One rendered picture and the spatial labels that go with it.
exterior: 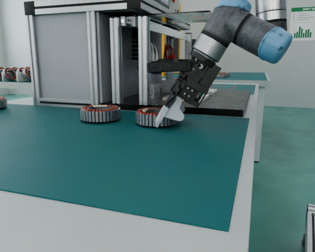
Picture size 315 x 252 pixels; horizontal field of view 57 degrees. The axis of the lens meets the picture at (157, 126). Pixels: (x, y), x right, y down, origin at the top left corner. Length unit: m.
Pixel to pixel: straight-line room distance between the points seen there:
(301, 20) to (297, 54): 0.64
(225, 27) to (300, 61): 5.76
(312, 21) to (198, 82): 5.84
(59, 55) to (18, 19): 7.79
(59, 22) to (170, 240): 0.93
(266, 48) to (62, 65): 0.70
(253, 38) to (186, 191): 0.42
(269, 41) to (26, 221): 0.57
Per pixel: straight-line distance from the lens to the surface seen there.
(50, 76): 1.15
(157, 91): 1.17
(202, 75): 0.74
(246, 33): 0.71
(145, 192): 0.38
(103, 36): 1.05
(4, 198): 0.41
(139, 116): 0.74
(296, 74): 6.46
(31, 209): 0.37
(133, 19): 1.05
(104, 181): 0.42
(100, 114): 0.78
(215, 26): 0.72
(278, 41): 0.70
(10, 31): 9.08
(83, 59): 1.06
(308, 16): 6.52
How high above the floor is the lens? 0.91
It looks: 13 degrees down
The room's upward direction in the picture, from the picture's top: straight up
